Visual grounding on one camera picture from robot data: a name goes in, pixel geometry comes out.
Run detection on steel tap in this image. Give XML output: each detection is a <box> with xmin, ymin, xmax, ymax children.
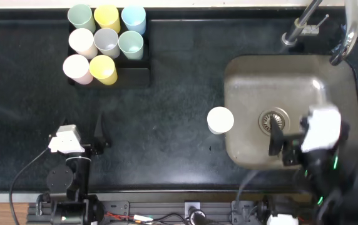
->
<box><xmin>280</xmin><ymin>0</ymin><xmax>358</xmax><ymax>67</ymax></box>

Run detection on mounting rail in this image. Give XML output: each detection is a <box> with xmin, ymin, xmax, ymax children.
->
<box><xmin>26</xmin><ymin>199</ymin><xmax>324</xmax><ymax>225</ymax></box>

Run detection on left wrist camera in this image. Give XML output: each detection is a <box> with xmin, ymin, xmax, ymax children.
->
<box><xmin>48</xmin><ymin>124</ymin><xmax>86</xmax><ymax>154</ymax></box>

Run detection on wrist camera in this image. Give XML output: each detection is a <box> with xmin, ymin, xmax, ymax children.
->
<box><xmin>300</xmin><ymin>104</ymin><xmax>342</xmax><ymax>154</ymax></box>
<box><xmin>48</xmin><ymin>124</ymin><xmax>86</xmax><ymax>154</ymax></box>

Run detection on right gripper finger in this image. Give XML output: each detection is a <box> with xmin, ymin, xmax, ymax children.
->
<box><xmin>339</xmin><ymin>122</ymin><xmax>351</xmax><ymax>150</ymax></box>
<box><xmin>268</xmin><ymin>117</ymin><xmax>285</xmax><ymax>157</ymax></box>

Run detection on pink cup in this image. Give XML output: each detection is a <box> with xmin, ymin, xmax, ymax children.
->
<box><xmin>68</xmin><ymin>27</ymin><xmax>98</xmax><ymax>60</ymax></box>
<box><xmin>62</xmin><ymin>54</ymin><xmax>95</xmax><ymax>86</ymax></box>

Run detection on white cup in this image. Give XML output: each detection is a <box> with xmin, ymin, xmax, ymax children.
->
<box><xmin>206</xmin><ymin>106</ymin><xmax>235</xmax><ymax>135</ymax></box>

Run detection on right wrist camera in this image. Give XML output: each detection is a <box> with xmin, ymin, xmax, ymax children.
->
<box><xmin>300</xmin><ymin>104</ymin><xmax>342</xmax><ymax>154</ymax></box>

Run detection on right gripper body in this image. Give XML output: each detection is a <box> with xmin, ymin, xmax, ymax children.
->
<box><xmin>281</xmin><ymin>133</ymin><xmax>305</xmax><ymax>167</ymax></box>

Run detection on grey cup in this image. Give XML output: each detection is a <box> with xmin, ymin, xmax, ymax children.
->
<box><xmin>93</xmin><ymin>27</ymin><xmax>121</xmax><ymax>59</ymax></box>

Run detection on black tray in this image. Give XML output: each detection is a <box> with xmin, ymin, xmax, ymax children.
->
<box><xmin>67</xmin><ymin>12</ymin><xmax>151</xmax><ymax>89</ymax></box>

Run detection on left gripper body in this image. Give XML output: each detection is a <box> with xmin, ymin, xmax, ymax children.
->
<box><xmin>80</xmin><ymin>142</ymin><xmax>100</xmax><ymax>156</ymax></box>

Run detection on green cup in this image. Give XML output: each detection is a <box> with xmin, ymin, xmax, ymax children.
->
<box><xmin>67</xmin><ymin>4</ymin><xmax>96</xmax><ymax>33</ymax></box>
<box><xmin>118</xmin><ymin>30</ymin><xmax>145</xmax><ymax>61</ymax></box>

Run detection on blue cup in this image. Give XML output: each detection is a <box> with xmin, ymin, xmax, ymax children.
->
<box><xmin>121</xmin><ymin>4</ymin><xmax>147</xmax><ymax>35</ymax></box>

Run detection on yellow cup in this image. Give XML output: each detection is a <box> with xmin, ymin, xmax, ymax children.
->
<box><xmin>88</xmin><ymin>54</ymin><xmax>118</xmax><ymax>86</ymax></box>
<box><xmin>93</xmin><ymin>4</ymin><xmax>121</xmax><ymax>34</ymax></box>

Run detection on steel sink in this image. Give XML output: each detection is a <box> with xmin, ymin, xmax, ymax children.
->
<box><xmin>223</xmin><ymin>54</ymin><xmax>358</xmax><ymax>171</ymax></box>

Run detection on black cable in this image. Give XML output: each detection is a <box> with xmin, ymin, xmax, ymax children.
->
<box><xmin>9</xmin><ymin>146</ymin><xmax>52</xmax><ymax>225</ymax></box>
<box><xmin>235</xmin><ymin>168</ymin><xmax>263</xmax><ymax>207</ymax></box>

